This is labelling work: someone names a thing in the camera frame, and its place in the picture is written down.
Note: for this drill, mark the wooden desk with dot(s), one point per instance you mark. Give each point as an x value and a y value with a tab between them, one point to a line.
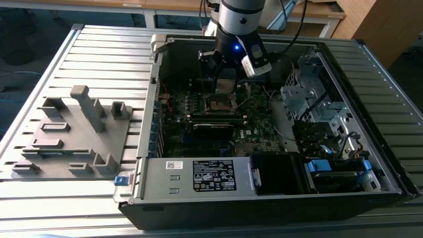
66	3
317	15

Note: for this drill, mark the black plastic drive bracket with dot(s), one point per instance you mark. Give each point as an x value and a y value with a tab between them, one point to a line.
310	134

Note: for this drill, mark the green motherboard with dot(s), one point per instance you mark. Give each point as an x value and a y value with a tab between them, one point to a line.
265	146

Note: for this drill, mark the black PC case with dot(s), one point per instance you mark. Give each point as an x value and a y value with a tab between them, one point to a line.
265	213

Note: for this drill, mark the grey parts rack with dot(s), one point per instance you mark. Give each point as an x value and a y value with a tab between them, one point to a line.
83	138

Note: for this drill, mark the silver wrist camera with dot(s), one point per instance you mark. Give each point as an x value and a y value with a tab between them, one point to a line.
258	67

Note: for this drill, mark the silver metal drive cage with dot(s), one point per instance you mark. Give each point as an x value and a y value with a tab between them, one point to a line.
294	99

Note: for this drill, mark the grey power supply unit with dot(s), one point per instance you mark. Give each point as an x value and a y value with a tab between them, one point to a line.
159	178

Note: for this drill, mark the blue disk carrier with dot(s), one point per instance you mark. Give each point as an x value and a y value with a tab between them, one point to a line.
319	165

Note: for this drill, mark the CPU socket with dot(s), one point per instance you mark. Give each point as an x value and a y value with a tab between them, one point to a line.
222	106

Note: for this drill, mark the black plastic air duct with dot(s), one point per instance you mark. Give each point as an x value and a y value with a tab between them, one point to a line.
278	173

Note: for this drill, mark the blue case latch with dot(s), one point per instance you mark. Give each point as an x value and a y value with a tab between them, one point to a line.
120	181

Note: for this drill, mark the green RAM stick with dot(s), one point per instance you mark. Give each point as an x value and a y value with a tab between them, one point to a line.
56	151

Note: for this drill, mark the black graphics card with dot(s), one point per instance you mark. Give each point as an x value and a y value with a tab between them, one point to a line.
213	132

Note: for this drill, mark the silver green CPU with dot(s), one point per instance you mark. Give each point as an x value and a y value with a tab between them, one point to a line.
226	86

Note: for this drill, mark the wooden cabinet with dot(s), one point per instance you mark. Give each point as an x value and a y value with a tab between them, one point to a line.
390	24

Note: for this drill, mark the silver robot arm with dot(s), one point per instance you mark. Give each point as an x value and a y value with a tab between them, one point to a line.
238	15

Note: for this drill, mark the silver finned heatsink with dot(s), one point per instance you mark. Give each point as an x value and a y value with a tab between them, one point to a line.
245	149

